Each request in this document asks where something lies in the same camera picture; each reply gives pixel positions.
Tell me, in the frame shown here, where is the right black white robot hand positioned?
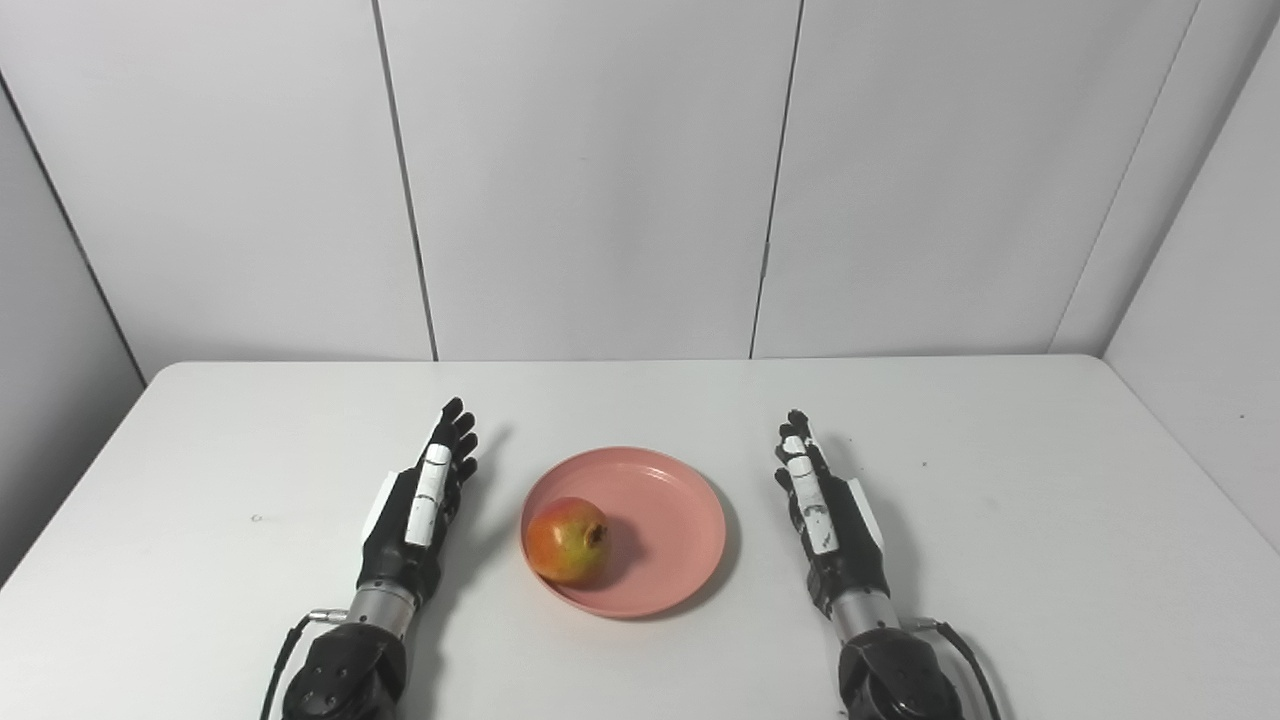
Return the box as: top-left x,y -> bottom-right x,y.
774,409 -> 892,619

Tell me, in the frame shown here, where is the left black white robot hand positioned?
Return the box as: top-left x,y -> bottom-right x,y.
355,397 -> 480,606

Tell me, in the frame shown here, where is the red yellow pomegranate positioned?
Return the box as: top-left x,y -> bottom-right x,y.
526,497 -> 613,587

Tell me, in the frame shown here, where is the pink round plate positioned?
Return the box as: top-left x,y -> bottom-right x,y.
520,446 -> 729,619

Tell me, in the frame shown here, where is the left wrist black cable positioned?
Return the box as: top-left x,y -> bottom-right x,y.
258,608 -> 351,720

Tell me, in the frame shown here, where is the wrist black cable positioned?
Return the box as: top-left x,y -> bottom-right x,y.
258,608 -> 351,720
900,617 -> 1004,720

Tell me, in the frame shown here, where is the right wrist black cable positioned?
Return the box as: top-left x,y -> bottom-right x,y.
900,617 -> 1004,720

